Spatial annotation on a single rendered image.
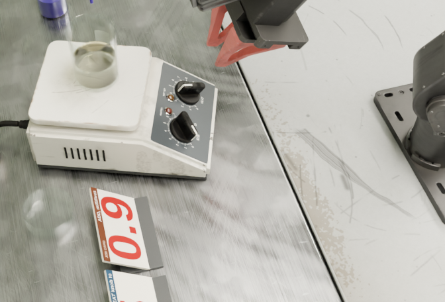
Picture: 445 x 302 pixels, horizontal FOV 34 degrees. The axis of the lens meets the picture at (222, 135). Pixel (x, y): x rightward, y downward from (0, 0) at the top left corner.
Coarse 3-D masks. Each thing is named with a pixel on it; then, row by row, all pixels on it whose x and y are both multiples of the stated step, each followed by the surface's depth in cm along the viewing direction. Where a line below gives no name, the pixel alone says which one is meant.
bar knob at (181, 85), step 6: (180, 84) 85; (186, 84) 84; (192, 84) 84; (198, 84) 85; (204, 84) 85; (180, 90) 84; (186, 90) 84; (192, 90) 84; (198, 90) 85; (180, 96) 84; (186, 96) 85; (192, 96) 85; (198, 96) 86; (186, 102) 84; (192, 102) 85
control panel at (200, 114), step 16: (160, 80) 84; (176, 80) 86; (192, 80) 87; (160, 96) 83; (176, 96) 84; (208, 96) 87; (160, 112) 82; (176, 112) 83; (192, 112) 84; (208, 112) 86; (160, 128) 80; (208, 128) 84; (176, 144) 80; (192, 144) 82; (208, 144) 83
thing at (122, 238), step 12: (108, 204) 78; (120, 204) 79; (108, 216) 77; (120, 216) 78; (132, 216) 79; (108, 228) 76; (120, 228) 77; (132, 228) 78; (108, 240) 74; (120, 240) 76; (132, 240) 77; (120, 252) 75; (132, 252) 76; (144, 264) 76
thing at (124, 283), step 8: (120, 280) 72; (128, 280) 73; (136, 280) 74; (144, 280) 75; (120, 288) 72; (128, 288) 72; (136, 288) 73; (144, 288) 74; (120, 296) 71; (128, 296) 72; (136, 296) 72; (144, 296) 73
